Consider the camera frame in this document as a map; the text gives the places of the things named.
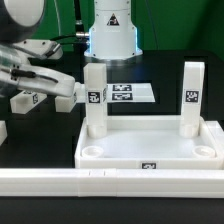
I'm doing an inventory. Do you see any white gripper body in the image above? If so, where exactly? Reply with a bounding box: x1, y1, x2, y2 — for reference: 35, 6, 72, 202
0, 44, 77, 98

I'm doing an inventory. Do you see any white desk top tray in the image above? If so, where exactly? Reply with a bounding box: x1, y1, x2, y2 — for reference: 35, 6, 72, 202
75, 115, 224, 170

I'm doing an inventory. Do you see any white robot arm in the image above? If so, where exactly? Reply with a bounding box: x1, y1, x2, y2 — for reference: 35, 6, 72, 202
0, 0, 142, 97

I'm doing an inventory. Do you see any white left fence block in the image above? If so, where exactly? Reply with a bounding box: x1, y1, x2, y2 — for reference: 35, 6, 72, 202
0, 121, 7, 146

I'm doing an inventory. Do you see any white fence block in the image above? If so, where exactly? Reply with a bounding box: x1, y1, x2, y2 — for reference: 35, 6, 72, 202
206, 121, 224, 153
0, 121, 7, 146

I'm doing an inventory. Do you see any white marker sheet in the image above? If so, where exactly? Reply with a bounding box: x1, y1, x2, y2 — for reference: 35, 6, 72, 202
107, 83, 155, 103

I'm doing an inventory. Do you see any white front fence bar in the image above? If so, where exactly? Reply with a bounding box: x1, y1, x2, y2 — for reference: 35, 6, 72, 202
0, 169, 224, 198

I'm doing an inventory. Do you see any white right fence block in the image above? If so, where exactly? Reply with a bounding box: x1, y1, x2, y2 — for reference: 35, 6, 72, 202
206, 121, 224, 153

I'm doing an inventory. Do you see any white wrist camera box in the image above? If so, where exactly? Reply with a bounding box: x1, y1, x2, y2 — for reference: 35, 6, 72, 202
13, 39, 63, 60

